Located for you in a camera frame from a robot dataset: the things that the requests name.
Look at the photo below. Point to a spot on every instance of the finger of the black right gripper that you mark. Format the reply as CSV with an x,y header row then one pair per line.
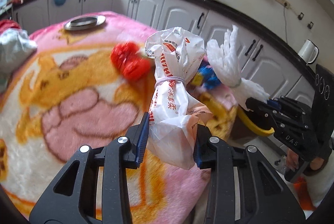
x,y
260,113

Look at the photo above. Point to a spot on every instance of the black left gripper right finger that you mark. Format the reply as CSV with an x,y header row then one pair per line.
x,y
244,187

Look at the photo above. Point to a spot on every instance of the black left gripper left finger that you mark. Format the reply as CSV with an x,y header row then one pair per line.
x,y
92,186

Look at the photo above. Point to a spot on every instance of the white foam net sleeve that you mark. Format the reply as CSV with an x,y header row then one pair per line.
x,y
225,63

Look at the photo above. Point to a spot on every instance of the white printed plastic bag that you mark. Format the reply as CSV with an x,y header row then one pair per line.
x,y
173,113

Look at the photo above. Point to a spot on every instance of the yellow trash bin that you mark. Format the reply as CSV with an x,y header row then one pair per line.
x,y
252,126

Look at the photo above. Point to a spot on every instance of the white kitchen cabinets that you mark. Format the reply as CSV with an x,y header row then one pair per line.
x,y
263,56

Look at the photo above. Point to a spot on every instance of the right hand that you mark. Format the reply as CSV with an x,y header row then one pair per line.
x,y
316,165

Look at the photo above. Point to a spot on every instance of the blue crumpled wrapper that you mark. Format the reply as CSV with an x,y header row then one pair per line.
x,y
205,77

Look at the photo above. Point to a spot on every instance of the pink cartoon fleece blanket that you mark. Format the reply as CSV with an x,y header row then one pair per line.
x,y
69,94

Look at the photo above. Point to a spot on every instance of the red crumpled wrapper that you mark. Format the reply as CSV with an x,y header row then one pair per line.
x,y
127,59

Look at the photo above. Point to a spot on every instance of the round metal plate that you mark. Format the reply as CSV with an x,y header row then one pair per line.
x,y
84,22

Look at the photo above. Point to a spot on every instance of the red cloth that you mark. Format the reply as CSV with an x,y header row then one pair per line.
x,y
7,24

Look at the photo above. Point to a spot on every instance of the black camera box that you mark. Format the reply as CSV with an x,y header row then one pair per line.
x,y
322,106

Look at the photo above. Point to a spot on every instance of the white wall power strip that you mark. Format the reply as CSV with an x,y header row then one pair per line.
x,y
284,3

